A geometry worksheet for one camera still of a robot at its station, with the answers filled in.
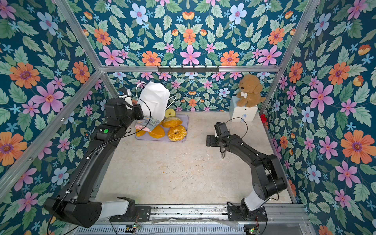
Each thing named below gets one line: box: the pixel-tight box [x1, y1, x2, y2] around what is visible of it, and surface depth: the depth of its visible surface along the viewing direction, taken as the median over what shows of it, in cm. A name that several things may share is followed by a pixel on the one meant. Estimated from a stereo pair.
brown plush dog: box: [236, 74, 267, 108], surface depth 96 cm
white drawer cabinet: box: [229, 95, 259, 123], surface depth 107 cm
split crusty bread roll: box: [162, 116, 183, 128], surface depth 107 cm
